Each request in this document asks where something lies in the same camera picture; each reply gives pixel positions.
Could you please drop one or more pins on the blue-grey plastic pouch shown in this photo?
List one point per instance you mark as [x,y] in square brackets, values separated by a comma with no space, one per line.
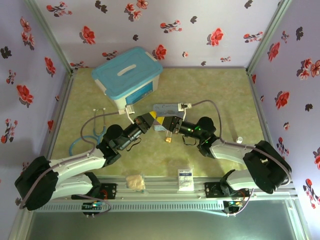
[166,109]

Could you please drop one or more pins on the brass padlock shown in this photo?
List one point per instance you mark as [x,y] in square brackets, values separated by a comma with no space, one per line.
[168,140]

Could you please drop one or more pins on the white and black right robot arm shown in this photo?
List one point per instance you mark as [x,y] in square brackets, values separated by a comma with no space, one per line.
[225,152]

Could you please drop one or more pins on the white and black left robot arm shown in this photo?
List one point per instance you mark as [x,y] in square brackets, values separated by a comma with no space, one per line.
[75,167]

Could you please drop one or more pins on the blue stethoscope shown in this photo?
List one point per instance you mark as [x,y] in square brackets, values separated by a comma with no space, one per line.
[98,133]

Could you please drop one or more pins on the clear bag with beige cotton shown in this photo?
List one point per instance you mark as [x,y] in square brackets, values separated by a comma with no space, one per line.
[135,182]

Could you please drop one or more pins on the white storage box blue lid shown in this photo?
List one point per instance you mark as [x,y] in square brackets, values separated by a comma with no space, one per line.
[125,72]

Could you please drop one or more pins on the small white bottle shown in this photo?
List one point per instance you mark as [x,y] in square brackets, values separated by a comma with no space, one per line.
[239,140]

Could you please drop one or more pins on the clear bag with white card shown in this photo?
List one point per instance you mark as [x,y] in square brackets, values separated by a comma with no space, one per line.
[185,180]

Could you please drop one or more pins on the grey metal panel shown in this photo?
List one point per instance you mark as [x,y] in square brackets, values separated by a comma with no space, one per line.
[160,226]

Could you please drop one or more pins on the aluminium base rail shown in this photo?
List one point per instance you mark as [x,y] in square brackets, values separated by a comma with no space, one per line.
[162,187]

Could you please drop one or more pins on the aluminium side rail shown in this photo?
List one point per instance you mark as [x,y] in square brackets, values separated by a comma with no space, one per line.
[62,105]
[258,105]

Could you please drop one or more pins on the aluminium frame post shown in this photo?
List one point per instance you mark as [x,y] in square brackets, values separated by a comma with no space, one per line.
[266,37]
[53,37]

